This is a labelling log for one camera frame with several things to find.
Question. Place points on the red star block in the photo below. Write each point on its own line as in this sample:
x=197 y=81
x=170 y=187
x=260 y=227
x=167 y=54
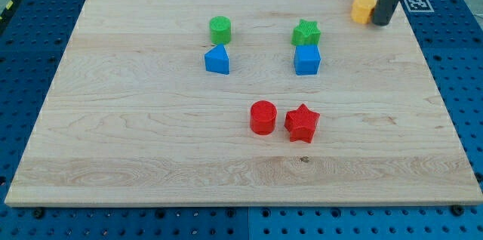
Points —
x=301 y=124

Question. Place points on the green star block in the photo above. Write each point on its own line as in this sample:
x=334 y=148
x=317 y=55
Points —
x=306 y=33

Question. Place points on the red cylinder block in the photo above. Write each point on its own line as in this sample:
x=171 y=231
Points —
x=263 y=117

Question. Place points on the blue triangle block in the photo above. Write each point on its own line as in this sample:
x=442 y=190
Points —
x=217 y=60

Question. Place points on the light wooden board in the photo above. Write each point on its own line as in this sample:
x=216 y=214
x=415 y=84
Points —
x=133 y=119

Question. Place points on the blue cube block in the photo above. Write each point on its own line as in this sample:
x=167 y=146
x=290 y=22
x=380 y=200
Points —
x=306 y=59

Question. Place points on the green cylinder block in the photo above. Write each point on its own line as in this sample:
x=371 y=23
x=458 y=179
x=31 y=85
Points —
x=220 y=30

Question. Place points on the front yellow block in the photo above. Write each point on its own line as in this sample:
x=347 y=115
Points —
x=362 y=10

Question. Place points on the white fiducial marker tag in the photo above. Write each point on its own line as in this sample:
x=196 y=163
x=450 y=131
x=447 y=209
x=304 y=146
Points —
x=419 y=6

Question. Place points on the yellow black hazard tape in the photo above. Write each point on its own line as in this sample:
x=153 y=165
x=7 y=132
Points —
x=9 y=10

